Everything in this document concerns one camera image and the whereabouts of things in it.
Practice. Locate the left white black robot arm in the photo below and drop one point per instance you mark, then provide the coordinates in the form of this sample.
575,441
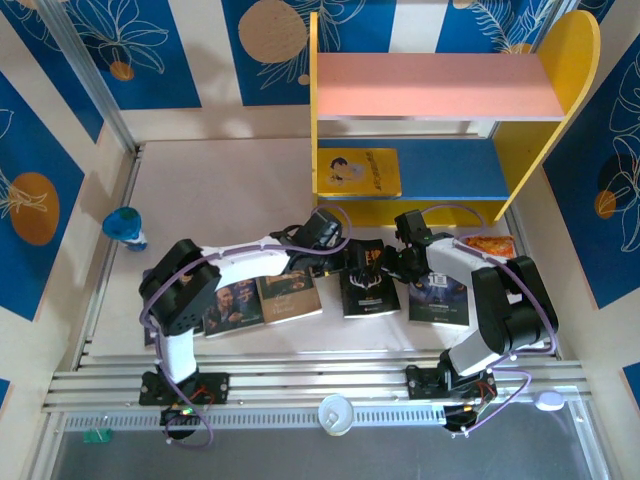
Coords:
250,255

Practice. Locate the yellow cartoon cover book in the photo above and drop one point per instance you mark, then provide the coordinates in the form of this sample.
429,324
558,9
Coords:
360,172

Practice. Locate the aluminium rail frame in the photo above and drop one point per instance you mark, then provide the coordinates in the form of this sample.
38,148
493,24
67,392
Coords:
310,380

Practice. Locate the white table mat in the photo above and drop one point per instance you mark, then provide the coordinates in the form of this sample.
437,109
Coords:
225,190

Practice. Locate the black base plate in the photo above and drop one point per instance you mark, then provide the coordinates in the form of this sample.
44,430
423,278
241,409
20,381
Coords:
220,385
420,382

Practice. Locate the orange snack packet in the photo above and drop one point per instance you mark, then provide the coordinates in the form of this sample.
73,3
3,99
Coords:
492,246

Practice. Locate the dark blue portrait book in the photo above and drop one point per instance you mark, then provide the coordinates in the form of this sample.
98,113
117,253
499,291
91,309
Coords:
149,341
235,312

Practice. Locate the blue plastic cup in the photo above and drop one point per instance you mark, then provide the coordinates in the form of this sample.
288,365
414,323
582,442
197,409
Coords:
122,225

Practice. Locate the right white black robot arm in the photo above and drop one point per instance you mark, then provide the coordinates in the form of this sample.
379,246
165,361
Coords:
450,260

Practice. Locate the left black adapter board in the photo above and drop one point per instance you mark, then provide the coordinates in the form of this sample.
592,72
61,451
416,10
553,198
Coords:
172,416

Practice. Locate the yellow pink blue bookshelf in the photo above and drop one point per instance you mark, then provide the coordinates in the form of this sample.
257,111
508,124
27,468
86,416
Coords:
525,150

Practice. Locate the green clip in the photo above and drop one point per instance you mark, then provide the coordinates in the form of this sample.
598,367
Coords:
95,437

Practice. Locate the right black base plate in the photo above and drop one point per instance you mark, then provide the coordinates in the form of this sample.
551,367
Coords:
420,382

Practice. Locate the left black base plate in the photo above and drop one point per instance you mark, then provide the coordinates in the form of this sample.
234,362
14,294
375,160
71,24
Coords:
220,385

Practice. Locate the white paper cup lid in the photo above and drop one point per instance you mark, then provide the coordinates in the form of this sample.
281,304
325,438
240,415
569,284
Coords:
335,415

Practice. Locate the black antler cover book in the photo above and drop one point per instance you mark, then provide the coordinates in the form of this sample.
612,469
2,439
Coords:
370,295

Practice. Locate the aluminium corner post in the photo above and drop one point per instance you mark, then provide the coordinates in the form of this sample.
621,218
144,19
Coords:
95,85

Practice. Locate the black adapter board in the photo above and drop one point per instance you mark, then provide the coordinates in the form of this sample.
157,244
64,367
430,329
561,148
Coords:
172,416
452,417

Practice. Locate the brown green cover book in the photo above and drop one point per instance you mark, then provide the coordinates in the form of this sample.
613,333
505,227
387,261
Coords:
290,302

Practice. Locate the dark blue wolf book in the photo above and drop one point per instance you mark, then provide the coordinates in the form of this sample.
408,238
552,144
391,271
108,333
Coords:
440,305

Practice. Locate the right black adapter board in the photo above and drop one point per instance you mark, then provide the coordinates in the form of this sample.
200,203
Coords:
452,417

